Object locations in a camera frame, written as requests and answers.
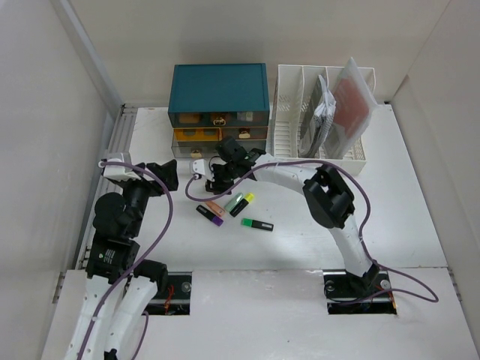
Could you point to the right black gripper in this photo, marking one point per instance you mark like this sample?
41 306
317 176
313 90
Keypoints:
216 186

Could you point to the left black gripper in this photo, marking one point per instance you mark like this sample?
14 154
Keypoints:
166 172

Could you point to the yellow drawer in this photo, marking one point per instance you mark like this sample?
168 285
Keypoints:
195 143

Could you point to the teal drawer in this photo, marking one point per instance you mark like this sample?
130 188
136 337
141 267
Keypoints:
249 144
215 119

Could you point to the grey spiral setup guide booklet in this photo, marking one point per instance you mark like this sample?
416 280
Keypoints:
317 120

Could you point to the clear zip pouch red card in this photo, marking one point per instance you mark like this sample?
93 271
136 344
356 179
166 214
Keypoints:
355 105

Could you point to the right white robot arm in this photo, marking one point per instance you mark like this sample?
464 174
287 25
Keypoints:
329 199

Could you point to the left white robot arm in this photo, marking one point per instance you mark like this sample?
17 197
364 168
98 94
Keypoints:
119 281

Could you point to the mint green highlighter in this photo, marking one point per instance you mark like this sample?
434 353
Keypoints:
233 202

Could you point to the orange highlighter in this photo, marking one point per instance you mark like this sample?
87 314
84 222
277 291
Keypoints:
214 207

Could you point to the yellow black highlighter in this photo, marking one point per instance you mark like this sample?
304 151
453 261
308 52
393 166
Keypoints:
242 204

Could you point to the purple black highlighter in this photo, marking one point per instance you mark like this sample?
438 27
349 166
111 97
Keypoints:
212 217

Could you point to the middle right orange drawer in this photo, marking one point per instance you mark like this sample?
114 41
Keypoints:
245 133

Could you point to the green black highlighter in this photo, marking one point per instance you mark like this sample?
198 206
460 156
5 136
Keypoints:
257 224

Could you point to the teal desktop drawer cabinet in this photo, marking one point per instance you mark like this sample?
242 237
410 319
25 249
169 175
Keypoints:
214 88

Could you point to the white four-slot file rack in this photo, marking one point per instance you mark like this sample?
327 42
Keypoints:
293 88

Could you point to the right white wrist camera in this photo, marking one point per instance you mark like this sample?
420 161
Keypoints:
200 167

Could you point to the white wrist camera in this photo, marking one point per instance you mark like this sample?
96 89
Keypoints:
117 173
200 167

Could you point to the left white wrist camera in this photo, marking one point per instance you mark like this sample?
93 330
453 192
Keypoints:
117 173

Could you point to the aluminium rail frame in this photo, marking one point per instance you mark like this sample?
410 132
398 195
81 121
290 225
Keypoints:
116 137

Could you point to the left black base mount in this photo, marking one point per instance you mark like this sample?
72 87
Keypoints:
175 300

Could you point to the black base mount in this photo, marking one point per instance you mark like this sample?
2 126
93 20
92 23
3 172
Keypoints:
345 298
175 300

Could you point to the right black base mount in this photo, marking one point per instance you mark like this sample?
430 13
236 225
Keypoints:
345 298

